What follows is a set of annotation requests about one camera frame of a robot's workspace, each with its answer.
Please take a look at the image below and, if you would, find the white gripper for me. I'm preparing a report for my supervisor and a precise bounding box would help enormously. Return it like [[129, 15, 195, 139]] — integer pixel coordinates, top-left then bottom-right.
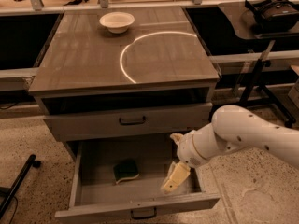
[[161, 131, 208, 194]]

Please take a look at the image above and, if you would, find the green yellow sponge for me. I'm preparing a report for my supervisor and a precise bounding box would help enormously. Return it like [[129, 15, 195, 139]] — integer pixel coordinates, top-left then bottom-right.
[[113, 160, 139, 184]]

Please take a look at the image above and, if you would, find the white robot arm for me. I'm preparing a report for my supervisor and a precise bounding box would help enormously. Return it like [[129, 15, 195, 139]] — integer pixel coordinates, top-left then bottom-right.
[[161, 105, 299, 194]]

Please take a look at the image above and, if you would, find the open middle drawer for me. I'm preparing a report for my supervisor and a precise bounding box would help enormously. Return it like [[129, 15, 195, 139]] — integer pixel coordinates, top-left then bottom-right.
[[55, 133, 220, 224]]

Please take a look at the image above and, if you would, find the grey drawer cabinet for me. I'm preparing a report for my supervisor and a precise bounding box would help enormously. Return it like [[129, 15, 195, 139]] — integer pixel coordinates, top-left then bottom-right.
[[27, 6, 221, 161]]

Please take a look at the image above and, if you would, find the upper grey drawer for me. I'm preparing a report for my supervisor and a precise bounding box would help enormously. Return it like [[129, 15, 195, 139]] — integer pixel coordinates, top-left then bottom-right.
[[45, 103, 212, 142]]

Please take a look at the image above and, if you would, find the white bowl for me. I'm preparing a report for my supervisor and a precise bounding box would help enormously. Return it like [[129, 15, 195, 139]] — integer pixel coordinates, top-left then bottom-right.
[[99, 12, 135, 34]]

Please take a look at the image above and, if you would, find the black side table stand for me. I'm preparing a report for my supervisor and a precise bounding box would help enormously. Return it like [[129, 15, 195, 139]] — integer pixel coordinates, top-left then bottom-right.
[[214, 2, 299, 129]]

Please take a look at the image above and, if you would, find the black stand leg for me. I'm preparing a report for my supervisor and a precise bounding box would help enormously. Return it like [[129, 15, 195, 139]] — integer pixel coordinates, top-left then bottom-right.
[[0, 154, 41, 218]]

